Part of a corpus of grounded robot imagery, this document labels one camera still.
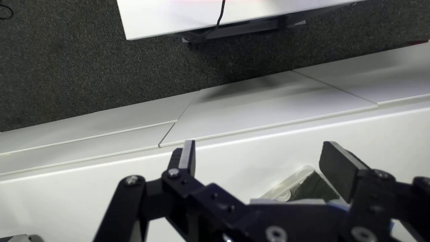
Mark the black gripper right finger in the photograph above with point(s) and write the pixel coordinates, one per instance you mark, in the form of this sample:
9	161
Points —
375	198

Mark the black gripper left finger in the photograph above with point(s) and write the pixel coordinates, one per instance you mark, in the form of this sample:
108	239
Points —
198	213

